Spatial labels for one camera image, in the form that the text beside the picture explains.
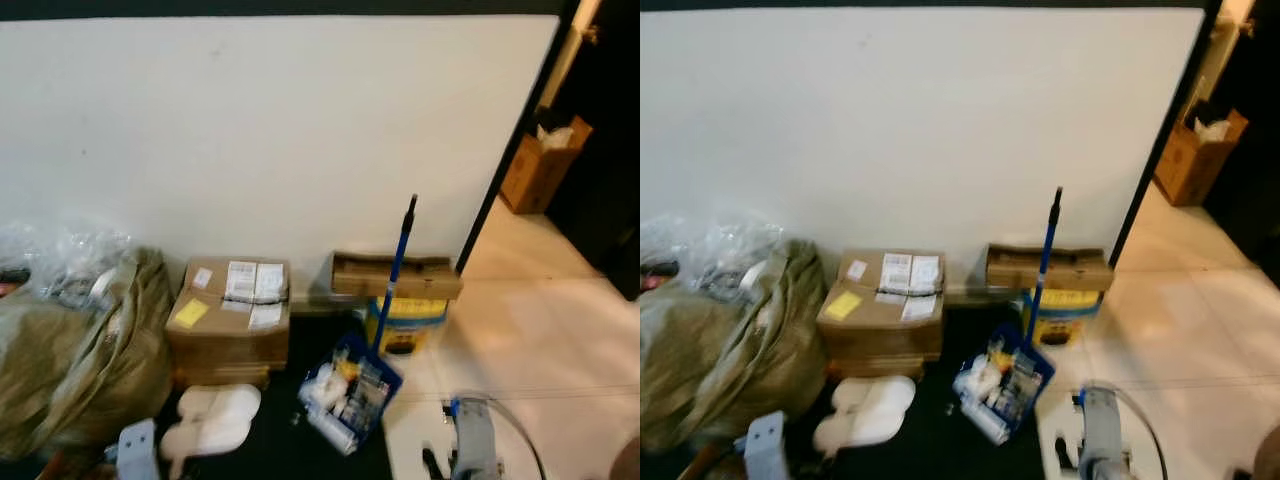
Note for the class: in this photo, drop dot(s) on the blue plastic tray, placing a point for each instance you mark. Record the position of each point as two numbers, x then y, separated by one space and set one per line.
1040 375
385 385

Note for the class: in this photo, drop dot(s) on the olive woven sack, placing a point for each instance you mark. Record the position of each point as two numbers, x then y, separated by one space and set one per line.
730 360
80 370

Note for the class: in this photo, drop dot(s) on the brown box with shipping labels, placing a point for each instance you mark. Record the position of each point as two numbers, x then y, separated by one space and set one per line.
880 340
225 345

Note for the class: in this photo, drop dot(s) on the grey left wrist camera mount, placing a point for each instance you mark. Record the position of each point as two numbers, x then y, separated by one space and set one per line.
140 450
765 445

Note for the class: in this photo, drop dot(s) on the flat open cardboard box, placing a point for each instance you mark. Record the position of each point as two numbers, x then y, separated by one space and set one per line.
430 278
1085 270

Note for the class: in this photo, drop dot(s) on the clear plastic bag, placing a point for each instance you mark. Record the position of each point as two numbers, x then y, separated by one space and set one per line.
70 255
720 245

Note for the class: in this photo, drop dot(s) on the white slipper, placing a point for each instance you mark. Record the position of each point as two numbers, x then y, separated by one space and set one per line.
205 438
880 392
855 430
225 400

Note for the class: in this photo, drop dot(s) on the large dark floor carpet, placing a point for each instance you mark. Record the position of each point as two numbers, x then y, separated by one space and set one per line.
290 450
940 445

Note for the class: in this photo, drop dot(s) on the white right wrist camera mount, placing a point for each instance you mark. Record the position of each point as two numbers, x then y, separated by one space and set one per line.
1103 430
475 440

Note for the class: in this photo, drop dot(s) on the tall open cardboard box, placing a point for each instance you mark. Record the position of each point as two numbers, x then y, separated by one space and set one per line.
535 175
1190 165

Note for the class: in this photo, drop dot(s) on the yellow and blue bucket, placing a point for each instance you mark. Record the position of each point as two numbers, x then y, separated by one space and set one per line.
415 325
1070 315

